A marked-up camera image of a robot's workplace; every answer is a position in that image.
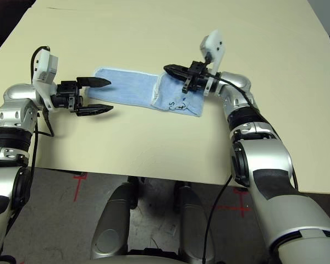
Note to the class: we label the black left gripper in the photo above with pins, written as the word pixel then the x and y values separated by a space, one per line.
pixel 66 94

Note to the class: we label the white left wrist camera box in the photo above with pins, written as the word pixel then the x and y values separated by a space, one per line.
pixel 44 68

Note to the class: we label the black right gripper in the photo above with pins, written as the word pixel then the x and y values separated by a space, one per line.
pixel 198 79

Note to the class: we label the grey right robot leg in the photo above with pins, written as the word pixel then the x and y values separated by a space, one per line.
pixel 193 225

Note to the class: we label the light blue towel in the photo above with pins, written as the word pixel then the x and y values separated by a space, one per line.
pixel 126 85

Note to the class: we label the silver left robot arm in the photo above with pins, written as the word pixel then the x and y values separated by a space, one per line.
pixel 15 96

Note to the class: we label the grey left robot leg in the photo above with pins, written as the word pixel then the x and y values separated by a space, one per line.
pixel 112 220

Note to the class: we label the grey robot waist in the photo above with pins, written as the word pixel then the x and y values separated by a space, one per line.
pixel 143 258

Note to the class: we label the grey robot leg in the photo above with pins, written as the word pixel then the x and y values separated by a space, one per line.
pixel 193 225
pixel 112 220

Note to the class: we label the black foam floor mat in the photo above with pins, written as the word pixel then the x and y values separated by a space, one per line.
pixel 2 27

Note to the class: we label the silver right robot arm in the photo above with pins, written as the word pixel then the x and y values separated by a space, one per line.
pixel 264 165

